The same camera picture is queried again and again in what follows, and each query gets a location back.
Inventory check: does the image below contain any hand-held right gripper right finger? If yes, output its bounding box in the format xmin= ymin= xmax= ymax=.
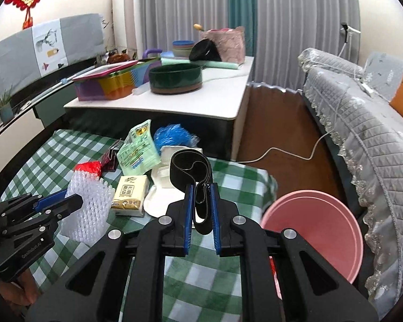
xmin=210 ymin=184 xmax=380 ymax=322

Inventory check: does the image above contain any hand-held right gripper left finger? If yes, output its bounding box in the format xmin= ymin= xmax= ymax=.
xmin=37 ymin=184 xmax=195 ymax=322

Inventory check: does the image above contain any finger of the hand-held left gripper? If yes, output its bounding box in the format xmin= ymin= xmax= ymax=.
xmin=2 ymin=194 xmax=84 ymax=242
xmin=0 ymin=189 xmax=68 ymax=222

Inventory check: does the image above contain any clear plastic bubble tray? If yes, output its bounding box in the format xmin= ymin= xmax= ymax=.
xmin=61 ymin=171 xmax=116 ymax=245

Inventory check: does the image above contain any black elastic band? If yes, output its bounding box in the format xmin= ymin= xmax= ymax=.
xmin=170 ymin=148 xmax=213 ymax=235

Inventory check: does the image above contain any green wet wipes packet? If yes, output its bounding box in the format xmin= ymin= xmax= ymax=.
xmin=116 ymin=119 xmax=162 ymax=178

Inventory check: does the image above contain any pink plastic basin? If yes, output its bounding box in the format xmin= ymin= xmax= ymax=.
xmin=260 ymin=190 xmax=364 ymax=301

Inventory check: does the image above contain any person's left hand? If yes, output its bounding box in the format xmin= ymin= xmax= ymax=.
xmin=0 ymin=270 xmax=39 ymax=306

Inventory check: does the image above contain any red foil wrapper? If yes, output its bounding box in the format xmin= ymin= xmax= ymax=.
xmin=75 ymin=162 xmax=103 ymax=178

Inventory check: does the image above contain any green checked tablecloth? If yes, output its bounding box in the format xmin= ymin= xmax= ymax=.
xmin=0 ymin=129 xmax=279 ymax=322

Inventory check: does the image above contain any yellow tissue packet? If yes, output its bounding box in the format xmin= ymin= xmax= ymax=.
xmin=111 ymin=175 xmax=150 ymax=218

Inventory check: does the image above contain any dark red wrapper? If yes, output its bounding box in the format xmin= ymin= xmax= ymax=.
xmin=101 ymin=139 xmax=123 ymax=171

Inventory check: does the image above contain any blue mesh scrubber ball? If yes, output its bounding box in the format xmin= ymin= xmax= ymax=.
xmin=153 ymin=124 xmax=200 ymax=153

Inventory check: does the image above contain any television cabinet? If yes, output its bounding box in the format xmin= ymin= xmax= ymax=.
xmin=0 ymin=57 xmax=98 ymax=175

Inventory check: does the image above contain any small potted plant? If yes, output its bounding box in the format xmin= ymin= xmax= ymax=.
xmin=0 ymin=85 xmax=16 ymax=123

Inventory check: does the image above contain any white coffee table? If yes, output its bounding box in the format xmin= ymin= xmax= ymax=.
xmin=64 ymin=56 xmax=255 ymax=162

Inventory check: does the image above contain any white rod with blue tip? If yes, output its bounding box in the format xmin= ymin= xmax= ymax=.
xmin=30 ymin=67 xmax=95 ymax=101

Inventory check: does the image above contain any colourful storage box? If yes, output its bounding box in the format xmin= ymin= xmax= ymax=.
xmin=74 ymin=61 xmax=162 ymax=102

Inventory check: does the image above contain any dark green bowl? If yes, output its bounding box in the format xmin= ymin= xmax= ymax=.
xmin=149 ymin=63 xmax=203 ymax=95

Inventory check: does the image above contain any pink box lid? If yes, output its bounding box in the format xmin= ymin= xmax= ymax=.
xmin=72 ymin=60 xmax=140 ymax=82

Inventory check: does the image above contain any television with grey cover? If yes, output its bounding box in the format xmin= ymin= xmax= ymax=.
xmin=0 ymin=13 xmax=105 ymax=89

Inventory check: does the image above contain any light green folded cloth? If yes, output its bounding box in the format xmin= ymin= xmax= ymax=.
xmin=160 ymin=57 xmax=242 ymax=71

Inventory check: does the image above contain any brown ornament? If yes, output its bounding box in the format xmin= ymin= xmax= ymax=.
xmin=107 ymin=49 xmax=130 ymax=64

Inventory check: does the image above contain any black bowl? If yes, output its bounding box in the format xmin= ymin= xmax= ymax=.
xmin=189 ymin=38 xmax=222 ymax=63

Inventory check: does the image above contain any stack of coloured bowls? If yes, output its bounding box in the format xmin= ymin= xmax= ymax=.
xmin=172 ymin=39 xmax=195 ymax=57

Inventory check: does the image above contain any dry twig decoration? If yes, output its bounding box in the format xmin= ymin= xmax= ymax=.
xmin=102 ymin=20 xmax=138 ymax=57

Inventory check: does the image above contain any pink patterned basket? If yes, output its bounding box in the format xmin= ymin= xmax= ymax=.
xmin=200 ymin=26 xmax=246 ymax=65

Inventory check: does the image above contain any grey quilted sofa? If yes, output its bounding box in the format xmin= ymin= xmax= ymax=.
xmin=297 ymin=47 xmax=403 ymax=309

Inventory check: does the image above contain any white power adapter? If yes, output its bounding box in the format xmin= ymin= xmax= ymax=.
xmin=359 ymin=77 xmax=377 ymax=94

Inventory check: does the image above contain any white standing air conditioner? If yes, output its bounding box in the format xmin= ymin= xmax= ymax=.
xmin=112 ymin=0 xmax=138 ymax=51

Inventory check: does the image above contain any grey curtain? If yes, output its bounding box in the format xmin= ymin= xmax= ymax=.
xmin=138 ymin=0 xmax=231 ymax=61
xmin=253 ymin=0 xmax=361 ymax=91

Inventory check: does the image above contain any teal curtain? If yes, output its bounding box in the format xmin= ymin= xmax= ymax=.
xmin=228 ymin=0 xmax=257 ymax=57

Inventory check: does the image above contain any grey patterned cushion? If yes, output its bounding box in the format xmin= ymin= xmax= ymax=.
xmin=363 ymin=51 xmax=403 ymax=101

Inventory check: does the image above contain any clip phone holder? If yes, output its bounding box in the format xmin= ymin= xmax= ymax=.
xmin=339 ymin=22 xmax=361 ymax=44

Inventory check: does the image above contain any white floor cable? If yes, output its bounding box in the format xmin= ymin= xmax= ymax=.
xmin=237 ymin=131 xmax=330 ymax=164

